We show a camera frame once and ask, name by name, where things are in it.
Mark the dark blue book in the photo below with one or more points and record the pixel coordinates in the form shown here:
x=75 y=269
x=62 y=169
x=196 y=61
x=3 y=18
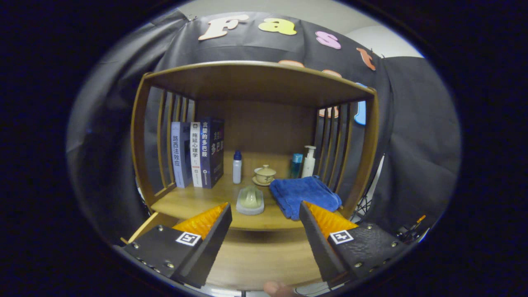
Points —
x=205 y=156

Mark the beige lidded teacup with saucer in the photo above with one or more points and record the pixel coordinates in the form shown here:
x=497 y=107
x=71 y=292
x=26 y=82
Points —
x=265 y=175

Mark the white bottle with blue cap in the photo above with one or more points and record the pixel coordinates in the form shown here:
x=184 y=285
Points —
x=237 y=170

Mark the wooden cabinet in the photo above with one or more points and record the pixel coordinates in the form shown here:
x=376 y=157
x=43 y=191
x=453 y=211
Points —
x=264 y=123

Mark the white book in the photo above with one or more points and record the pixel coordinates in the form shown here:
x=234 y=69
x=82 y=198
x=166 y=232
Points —
x=196 y=156

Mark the teal bottle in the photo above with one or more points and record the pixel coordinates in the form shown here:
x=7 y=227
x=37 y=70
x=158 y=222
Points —
x=296 y=167

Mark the black book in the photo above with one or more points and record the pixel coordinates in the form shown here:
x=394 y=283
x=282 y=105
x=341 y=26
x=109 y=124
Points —
x=218 y=152

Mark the black tripod stand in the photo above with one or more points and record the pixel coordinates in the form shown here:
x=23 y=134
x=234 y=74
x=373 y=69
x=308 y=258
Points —
x=365 y=204

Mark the wooden countertop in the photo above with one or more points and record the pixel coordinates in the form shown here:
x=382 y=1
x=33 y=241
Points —
x=198 y=202

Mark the black device with orange tip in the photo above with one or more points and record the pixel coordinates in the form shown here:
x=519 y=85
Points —
x=408 y=235

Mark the folded blue towel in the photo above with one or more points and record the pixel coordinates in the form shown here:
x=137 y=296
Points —
x=303 y=194

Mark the black backdrop cloth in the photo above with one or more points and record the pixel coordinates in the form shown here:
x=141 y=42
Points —
x=107 y=123

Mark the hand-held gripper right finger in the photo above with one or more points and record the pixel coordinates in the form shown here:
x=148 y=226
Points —
x=319 y=243

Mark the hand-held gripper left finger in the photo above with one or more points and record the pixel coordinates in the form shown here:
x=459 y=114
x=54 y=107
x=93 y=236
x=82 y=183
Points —
x=210 y=247

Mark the pale blue book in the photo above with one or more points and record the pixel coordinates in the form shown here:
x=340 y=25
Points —
x=179 y=156

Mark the white pump bottle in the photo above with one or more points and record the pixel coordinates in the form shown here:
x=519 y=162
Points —
x=308 y=165

